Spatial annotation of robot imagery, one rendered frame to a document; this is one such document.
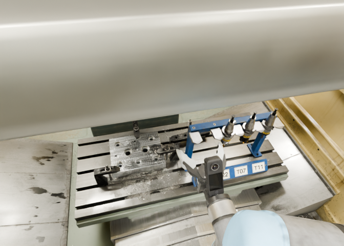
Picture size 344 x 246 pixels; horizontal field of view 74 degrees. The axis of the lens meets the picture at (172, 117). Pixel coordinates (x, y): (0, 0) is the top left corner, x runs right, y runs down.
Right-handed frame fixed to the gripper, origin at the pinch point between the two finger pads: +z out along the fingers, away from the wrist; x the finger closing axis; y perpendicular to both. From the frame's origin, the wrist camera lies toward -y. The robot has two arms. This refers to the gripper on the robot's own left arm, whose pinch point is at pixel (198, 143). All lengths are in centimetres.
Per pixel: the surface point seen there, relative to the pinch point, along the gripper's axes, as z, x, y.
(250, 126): 18.6, 34.9, 20.0
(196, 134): 21.5, 8.8, 23.4
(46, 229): 14, -75, 78
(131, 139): 43, -22, 46
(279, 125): 19, 52, 23
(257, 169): 12, 46, 52
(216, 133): 20.2, 18.8, 23.4
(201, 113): 93, 44, 87
